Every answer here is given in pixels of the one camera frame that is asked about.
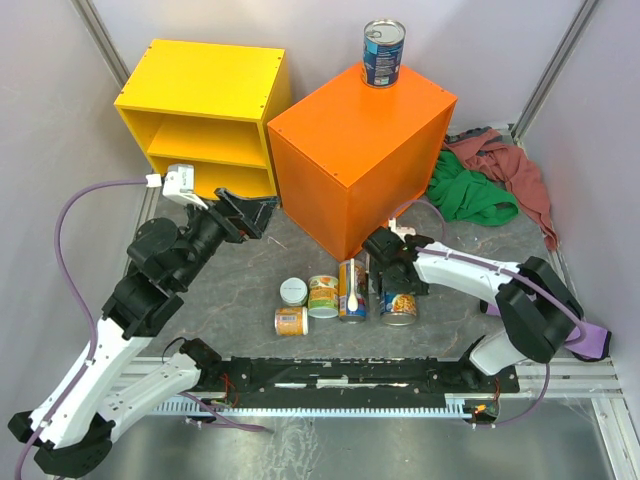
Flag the blue Progresso soup can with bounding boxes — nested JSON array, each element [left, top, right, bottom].
[[380, 290, 418, 326]]

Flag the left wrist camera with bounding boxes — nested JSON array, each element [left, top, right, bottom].
[[145, 164, 208, 210]]

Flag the white lid small jar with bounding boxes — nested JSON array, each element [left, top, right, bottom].
[[279, 277, 308, 306]]

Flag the yellow blue upright can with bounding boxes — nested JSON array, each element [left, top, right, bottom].
[[338, 259, 368, 323]]

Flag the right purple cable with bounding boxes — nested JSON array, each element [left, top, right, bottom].
[[392, 200, 584, 427]]

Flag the green cloth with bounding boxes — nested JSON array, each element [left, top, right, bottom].
[[426, 150, 520, 227]]

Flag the orange wooden box cabinet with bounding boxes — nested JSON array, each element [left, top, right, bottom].
[[268, 64, 457, 261]]

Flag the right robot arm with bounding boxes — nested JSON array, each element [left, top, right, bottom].
[[363, 227, 587, 391]]

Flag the red pink cloth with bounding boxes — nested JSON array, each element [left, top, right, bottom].
[[443, 126, 559, 251]]

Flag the dark blue soup can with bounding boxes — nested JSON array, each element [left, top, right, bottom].
[[363, 19, 406, 88]]

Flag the white slotted cable duct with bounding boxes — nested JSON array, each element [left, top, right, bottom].
[[149, 394, 474, 416]]

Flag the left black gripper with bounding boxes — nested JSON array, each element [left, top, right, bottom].
[[176, 186, 283, 288]]

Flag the purple cable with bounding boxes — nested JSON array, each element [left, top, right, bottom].
[[12, 178, 274, 480], [392, 200, 584, 427]]

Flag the yellow lying soup can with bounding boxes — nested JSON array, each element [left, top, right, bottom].
[[366, 254, 381, 295]]

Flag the green label noodle cup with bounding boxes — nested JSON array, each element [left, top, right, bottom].
[[307, 275, 339, 319]]

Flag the purple cloth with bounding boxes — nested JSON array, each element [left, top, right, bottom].
[[479, 299, 612, 362]]

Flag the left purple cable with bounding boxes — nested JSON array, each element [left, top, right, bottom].
[[12, 178, 274, 480]]

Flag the yellow open shelf cabinet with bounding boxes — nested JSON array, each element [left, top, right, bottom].
[[114, 39, 292, 199]]

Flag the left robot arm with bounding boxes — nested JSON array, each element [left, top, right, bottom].
[[8, 188, 279, 479]]

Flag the orange label small jar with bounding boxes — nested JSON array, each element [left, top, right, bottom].
[[274, 306, 309, 336]]

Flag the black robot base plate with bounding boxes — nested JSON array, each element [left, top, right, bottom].
[[177, 357, 520, 412]]

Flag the white plastic spoon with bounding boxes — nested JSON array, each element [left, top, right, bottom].
[[347, 258, 359, 312]]

